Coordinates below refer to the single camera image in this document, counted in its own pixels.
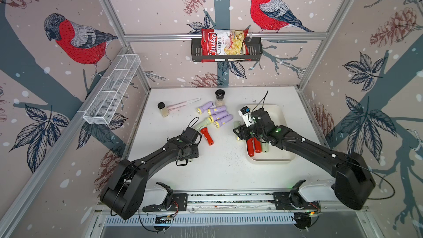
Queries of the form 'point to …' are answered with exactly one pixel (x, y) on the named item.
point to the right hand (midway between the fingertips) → (237, 127)
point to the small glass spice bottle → (163, 110)
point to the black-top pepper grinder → (220, 95)
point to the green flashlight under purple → (205, 123)
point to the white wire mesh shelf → (101, 107)
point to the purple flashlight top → (200, 109)
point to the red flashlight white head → (204, 131)
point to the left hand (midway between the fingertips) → (196, 150)
